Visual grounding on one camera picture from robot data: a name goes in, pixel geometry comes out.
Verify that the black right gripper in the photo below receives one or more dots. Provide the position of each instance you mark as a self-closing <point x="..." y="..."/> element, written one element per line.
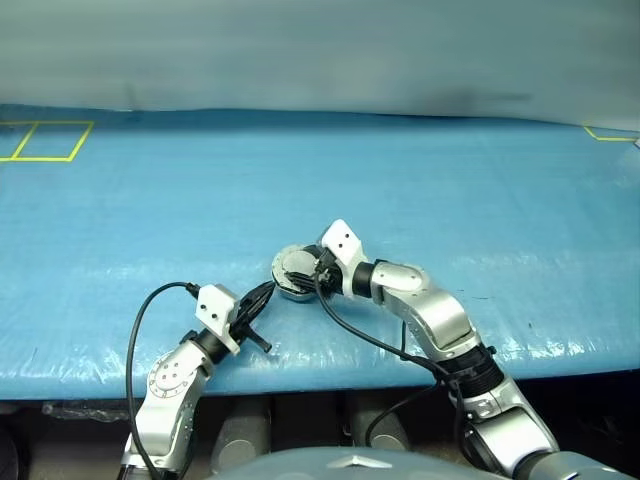
<point x="331" y="277"/>

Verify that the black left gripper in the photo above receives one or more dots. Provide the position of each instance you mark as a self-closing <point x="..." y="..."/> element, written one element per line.
<point x="241" y="320"/>

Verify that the silver spoked motor cover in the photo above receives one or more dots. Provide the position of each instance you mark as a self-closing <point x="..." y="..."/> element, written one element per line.
<point x="292" y="262"/>

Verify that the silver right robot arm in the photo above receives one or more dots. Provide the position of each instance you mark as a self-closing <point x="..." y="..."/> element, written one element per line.
<point x="440" y="310"/>

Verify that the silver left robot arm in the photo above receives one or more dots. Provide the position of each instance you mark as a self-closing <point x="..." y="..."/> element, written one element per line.
<point x="170" y="380"/>

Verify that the grey rounded cylinder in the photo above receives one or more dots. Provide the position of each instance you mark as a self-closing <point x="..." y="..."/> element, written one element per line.
<point x="380" y="425"/>
<point x="240" y="435"/>

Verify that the blue foam table cover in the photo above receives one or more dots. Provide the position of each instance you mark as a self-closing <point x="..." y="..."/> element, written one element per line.
<point x="450" y="200"/>

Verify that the grey robot torso shell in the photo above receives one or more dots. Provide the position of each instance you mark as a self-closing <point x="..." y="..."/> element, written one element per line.
<point x="340" y="466"/>

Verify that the clear plastic film bundle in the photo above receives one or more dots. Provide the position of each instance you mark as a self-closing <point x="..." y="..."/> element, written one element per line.
<point x="85" y="411"/>

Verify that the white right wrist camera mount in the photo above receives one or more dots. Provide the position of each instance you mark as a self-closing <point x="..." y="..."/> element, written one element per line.
<point x="342" y="240"/>

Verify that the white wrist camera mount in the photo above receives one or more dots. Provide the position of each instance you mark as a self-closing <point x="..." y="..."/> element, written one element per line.
<point x="342" y="240"/>
<point x="215" y="310"/>

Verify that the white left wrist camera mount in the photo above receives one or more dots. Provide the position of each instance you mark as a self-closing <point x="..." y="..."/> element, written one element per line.
<point x="215" y="310"/>

